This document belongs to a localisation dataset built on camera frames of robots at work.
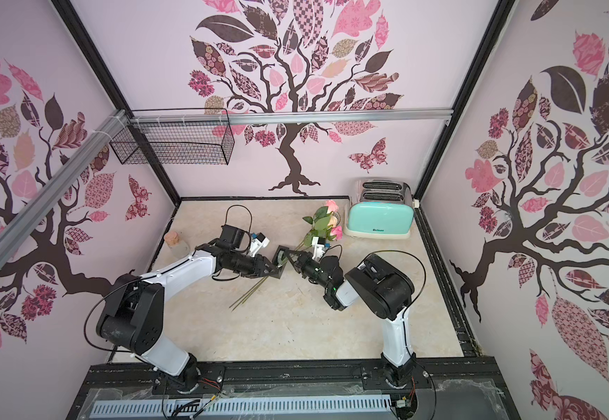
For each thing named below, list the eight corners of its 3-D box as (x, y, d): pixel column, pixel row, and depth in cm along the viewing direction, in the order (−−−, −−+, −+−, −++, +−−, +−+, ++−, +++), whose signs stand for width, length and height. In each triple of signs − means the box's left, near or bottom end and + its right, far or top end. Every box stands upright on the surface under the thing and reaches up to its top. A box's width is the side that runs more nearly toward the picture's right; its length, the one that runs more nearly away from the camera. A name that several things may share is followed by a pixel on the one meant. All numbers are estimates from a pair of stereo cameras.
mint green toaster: (345, 241, 107) (350, 212, 93) (342, 209, 119) (346, 179, 105) (405, 241, 107) (419, 212, 93) (396, 209, 119) (407, 179, 105)
